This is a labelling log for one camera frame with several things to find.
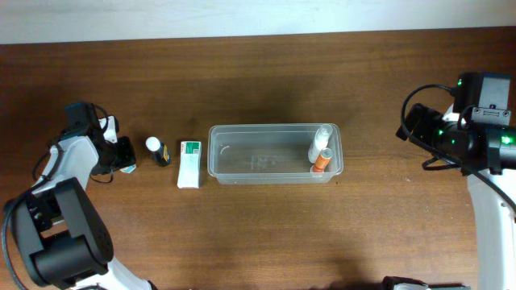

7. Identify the clear plastic container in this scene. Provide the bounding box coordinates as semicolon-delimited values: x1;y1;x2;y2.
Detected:
207;123;344;185

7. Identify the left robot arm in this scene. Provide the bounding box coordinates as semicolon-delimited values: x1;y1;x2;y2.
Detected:
1;102;156;290

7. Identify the dark bottle white cap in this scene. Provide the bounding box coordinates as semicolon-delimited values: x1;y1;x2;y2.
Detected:
145;136;170;167

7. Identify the white green medicine box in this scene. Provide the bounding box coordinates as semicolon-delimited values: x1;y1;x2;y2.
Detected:
177;141;202;189

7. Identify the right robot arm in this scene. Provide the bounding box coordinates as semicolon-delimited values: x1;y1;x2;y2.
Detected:
396;72;515;289

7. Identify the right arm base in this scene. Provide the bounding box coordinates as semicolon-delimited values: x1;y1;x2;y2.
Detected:
381;276;471;290

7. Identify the small jar gold lid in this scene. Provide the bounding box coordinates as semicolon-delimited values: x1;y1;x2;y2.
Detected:
119;164;136;174

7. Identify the orange tube white cap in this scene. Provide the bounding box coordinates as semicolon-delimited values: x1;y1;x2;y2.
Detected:
310;147;333;173

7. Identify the white spray bottle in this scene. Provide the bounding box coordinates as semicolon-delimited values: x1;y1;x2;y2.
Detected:
307;124;333;164

